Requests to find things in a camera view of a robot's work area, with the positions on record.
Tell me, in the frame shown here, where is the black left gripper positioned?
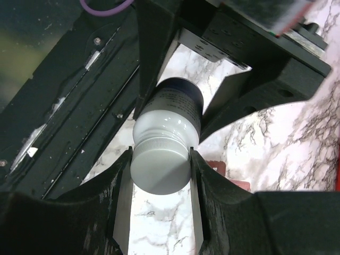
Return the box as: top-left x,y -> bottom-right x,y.
179,1 -> 331,142

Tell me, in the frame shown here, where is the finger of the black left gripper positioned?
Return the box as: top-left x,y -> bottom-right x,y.
134,1 -> 181,119

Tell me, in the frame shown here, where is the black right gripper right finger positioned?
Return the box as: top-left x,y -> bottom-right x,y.
190,150 -> 339,254

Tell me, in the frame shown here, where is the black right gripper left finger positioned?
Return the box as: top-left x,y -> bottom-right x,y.
1,149 -> 133,254

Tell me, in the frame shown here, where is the red weekly pill organizer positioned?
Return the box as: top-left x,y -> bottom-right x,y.
207,160 -> 251,192

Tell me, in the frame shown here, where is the white pill bottle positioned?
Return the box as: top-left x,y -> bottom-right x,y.
130,77 -> 203,195

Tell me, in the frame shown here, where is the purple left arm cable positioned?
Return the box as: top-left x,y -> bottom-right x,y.
79,0 -> 135,18

